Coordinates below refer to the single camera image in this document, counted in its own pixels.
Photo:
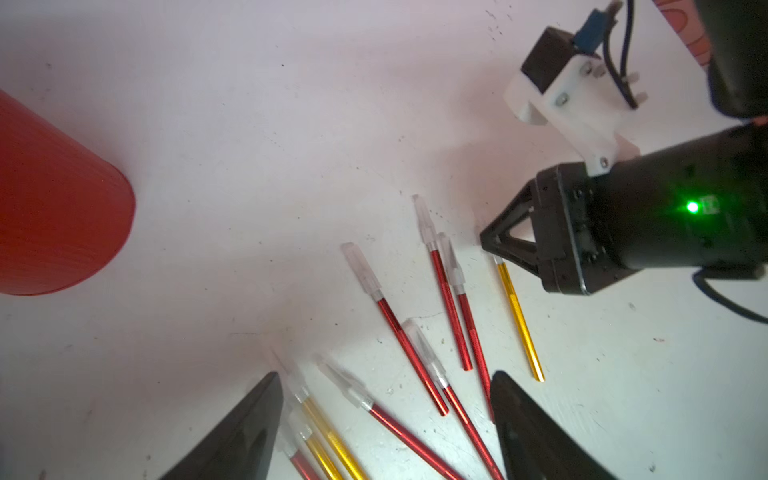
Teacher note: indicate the red pen cup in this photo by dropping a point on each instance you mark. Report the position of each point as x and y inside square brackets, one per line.
[65, 212]

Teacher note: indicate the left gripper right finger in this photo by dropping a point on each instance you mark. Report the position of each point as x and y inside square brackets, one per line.
[532, 444]

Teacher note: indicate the gold carving knife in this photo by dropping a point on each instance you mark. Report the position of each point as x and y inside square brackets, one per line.
[298, 425]
[520, 321]
[301, 398]

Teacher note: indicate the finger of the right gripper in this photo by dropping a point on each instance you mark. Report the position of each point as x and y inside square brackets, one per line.
[496, 238]

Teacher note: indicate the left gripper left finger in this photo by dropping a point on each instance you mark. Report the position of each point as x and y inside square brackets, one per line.
[240, 446]

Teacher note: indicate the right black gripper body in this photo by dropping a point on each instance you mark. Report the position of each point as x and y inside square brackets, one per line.
[572, 256]

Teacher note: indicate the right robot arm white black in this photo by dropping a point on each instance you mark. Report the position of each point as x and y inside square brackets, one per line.
[700, 204]

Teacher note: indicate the red carving knife short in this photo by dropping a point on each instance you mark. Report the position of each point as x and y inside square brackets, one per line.
[372, 287]

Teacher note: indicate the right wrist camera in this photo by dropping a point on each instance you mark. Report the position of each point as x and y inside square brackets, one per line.
[581, 84]

